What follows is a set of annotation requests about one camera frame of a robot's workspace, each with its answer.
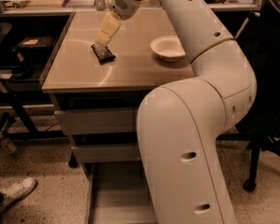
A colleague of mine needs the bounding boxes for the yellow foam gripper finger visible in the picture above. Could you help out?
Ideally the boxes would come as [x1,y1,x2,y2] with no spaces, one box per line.
[95,11,121,46]

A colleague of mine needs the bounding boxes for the black rxbar chocolate wrapper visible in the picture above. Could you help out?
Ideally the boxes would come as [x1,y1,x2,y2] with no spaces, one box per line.
[91,45,116,64]

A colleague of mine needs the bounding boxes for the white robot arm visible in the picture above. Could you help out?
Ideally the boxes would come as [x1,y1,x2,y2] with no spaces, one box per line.
[95,0,257,224]

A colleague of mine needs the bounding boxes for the grey drawer cabinet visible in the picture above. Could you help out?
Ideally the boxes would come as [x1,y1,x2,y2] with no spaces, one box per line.
[41,8,197,170]

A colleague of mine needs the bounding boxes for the top grey drawer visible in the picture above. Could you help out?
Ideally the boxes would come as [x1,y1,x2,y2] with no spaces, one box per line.
[55,107,137,135]

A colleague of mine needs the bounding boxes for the middle grey drawer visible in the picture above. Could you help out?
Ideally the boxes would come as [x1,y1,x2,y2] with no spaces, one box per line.
[72,144,141,163]

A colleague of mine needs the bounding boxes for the open bottom grey drawer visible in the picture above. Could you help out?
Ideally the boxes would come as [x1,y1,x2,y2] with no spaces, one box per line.
[85,161,158,224]

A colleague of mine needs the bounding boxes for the white paper bowl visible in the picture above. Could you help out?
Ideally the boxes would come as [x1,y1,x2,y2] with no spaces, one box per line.
[150,35,186,62]

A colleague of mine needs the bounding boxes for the black box with label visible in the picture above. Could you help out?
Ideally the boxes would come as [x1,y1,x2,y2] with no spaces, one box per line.
[13,35,56,63]

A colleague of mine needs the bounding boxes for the black round device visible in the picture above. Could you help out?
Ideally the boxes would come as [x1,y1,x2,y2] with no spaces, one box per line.
[12,49,34,79]

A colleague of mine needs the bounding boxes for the black office chair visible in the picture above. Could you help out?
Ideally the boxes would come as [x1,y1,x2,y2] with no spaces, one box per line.
[219,0,280,192]

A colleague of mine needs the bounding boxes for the plastic bottle on floor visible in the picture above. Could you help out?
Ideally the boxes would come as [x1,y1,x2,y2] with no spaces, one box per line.
[0,136,17,154]

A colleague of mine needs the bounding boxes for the white sneaker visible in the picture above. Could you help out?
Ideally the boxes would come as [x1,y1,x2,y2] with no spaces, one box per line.
[0,177,37,214]

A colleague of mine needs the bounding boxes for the black desk frame leg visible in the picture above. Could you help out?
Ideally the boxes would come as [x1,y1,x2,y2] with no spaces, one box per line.
[0,80,64,140]

